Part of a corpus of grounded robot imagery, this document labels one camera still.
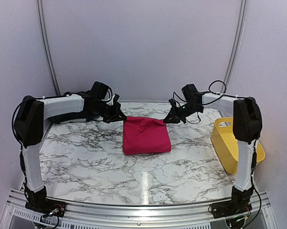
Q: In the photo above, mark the right corner wall post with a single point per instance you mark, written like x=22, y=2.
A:
x=237, y=41

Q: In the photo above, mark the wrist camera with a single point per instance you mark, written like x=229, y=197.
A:
x=114, y=99
x=174, y=103

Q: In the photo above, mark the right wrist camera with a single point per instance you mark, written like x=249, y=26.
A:
x=174, y=103

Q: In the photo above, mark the aluminium front rail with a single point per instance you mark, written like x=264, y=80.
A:
x=80, y=215

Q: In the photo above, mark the left corner wall post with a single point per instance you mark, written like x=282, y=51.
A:
x=46, y=46

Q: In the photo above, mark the yellow laundry basket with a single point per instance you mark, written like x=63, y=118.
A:
x=234, y=155

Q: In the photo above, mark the dark green plaid garment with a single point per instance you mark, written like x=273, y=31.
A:
x=72, y=118

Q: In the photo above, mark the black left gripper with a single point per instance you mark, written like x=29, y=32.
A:
x=114, y=117

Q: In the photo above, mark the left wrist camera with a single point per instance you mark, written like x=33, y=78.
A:
x=114, y=99

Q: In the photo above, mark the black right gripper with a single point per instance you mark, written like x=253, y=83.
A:
x=175, y=119

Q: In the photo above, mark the pink garment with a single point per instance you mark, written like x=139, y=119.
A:
x=142, y=135

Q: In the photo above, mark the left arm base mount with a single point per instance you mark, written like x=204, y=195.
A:
x=51, y=208

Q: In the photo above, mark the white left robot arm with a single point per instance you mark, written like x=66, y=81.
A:
x=28, y=123

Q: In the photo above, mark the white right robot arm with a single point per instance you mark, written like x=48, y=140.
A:
x=247, y=127

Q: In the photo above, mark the corner wall post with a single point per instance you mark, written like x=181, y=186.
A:
x=237, y=41
x=46, y=46

